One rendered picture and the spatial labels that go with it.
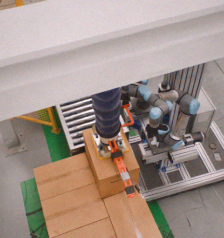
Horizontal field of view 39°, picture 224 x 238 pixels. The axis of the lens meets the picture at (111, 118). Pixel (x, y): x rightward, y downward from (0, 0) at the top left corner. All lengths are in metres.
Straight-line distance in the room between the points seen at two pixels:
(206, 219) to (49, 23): 3.62
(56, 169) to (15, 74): 3.08
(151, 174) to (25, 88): 3.40
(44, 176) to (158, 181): 1.30
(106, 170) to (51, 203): 0.71
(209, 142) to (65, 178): 1.86
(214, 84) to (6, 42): 4.84
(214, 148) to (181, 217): 0.95
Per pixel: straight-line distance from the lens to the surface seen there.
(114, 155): 2.76
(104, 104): 2.42
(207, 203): 3.99
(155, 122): 2.23
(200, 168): 3.94
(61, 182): 3.43
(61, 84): 0.46
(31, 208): 3.98
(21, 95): 0.46
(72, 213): 3.27
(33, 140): 4.47
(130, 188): 2.61
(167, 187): 3.73
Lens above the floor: 3.55
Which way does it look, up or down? 52 degrees down
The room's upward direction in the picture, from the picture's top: 3 degrees counter-clockwise
